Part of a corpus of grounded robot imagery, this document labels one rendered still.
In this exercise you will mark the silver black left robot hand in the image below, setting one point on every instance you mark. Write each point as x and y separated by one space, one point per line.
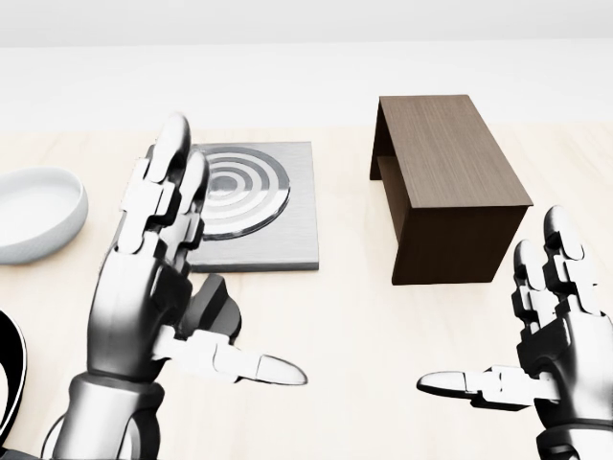
124 306

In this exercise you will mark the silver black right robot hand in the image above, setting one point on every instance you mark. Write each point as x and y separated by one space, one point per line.
579 364

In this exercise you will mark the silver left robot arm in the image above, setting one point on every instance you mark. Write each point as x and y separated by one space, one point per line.
105 421

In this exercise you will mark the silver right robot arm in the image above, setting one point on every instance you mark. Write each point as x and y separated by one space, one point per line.
579 443

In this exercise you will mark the flat grey stove plate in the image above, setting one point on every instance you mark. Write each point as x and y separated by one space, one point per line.
297 211

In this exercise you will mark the black white curved object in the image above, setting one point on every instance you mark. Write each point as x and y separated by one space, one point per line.
14 354

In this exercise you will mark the white ceramic bowl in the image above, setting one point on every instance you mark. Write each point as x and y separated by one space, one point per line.
38 215

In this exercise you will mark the dark brown wooden shelf box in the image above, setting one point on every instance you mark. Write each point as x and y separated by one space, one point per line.
450 158

